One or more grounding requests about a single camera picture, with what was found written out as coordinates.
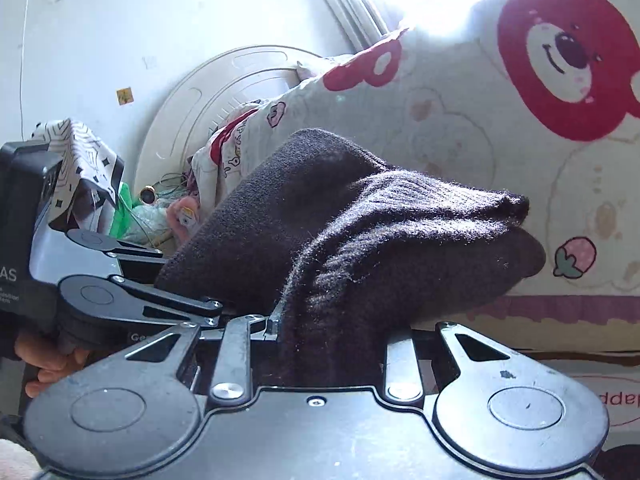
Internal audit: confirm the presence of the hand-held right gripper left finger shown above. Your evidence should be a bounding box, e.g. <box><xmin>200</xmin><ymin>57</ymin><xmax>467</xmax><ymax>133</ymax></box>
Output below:
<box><xmin>125</xmin><ymin>302</ymin><xmax>284</xmax><ymax>407</ymax></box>

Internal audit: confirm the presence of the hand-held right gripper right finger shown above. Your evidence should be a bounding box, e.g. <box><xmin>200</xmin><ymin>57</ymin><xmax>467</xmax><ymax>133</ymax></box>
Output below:
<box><xmin>382</xmin><ymin>321</ymin><xmax>511</xmax><ymax>402</ymax></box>

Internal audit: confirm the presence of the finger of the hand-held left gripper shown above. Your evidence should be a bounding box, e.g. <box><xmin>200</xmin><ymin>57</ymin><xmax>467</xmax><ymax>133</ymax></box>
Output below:
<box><xmin>67</xmin><ymin>228</ymin><xmax>168</xmax><ymax>264</ymax></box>
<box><xmin>111</xmin><ymin>274</ymin><xmax>225</xmax><ymax>331</ymax></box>

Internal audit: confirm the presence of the dark brown knit sweater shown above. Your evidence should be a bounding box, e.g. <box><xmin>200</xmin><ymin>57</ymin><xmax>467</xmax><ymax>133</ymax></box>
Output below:
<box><xmin>155</xmin><ymin>128</ymin><xmax>547</xmax><ymax>389</ymax></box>

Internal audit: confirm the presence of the person's left hand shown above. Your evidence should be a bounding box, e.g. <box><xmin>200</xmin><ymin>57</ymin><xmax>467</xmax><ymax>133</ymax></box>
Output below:
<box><xmin>14</xmin><ymin>332</ymin><xmax>92</xmax><ymax>399</ymax></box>

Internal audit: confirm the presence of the green plastic bag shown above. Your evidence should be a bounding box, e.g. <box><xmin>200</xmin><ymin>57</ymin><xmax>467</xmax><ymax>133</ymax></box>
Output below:
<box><xmin>109</xmin><ymin>182</ymin><xmax>167</xmax><ymax>250</ymax></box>

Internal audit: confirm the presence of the pink small item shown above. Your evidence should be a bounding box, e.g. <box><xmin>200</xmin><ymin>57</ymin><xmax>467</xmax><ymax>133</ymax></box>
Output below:
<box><xmin>166</xmin><ymin>196</ymin><xmax>202</xmax><ymax>242</ymax></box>

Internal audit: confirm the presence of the black and white patterned bag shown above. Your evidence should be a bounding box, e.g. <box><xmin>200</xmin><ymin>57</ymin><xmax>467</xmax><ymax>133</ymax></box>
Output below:
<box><xmin>30</xmin><ymin>119</ymin><xmax>126</xmax><ymax>235</ymax></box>

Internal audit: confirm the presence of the round white tabletop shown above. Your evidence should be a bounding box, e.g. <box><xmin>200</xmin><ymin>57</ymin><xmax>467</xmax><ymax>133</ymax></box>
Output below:
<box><xmin>135</xmin><ymin>45</ymin><xmax>327</xmax><ymax>211</ymax></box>

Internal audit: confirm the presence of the white cloth with pink print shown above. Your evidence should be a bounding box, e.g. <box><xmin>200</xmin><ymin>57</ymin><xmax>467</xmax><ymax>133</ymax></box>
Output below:
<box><xmin>567</xmin><ymin>372</ymin><xmax>640</xmax><ymax>428</ymax></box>

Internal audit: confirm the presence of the bear print quilt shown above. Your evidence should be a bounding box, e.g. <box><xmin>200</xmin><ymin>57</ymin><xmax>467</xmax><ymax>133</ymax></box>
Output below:
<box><xmin>189</xmin><ymin>0</ymin><xmax>640</xmax><ymax>357</ymax></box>

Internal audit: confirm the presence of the white curtain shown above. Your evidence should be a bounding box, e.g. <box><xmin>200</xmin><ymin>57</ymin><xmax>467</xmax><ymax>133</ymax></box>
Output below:
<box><xmin>302</xmin><ymin>0</ymin><xmax>416</xmax><ymax>52</ymax></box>

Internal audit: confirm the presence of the thin wall cable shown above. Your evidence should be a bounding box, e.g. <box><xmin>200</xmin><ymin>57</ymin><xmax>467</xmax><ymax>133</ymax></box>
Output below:
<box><xmin>17</xmin><ymin>0</ymin><xmax>42</xmax><ymax>128</ymax></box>

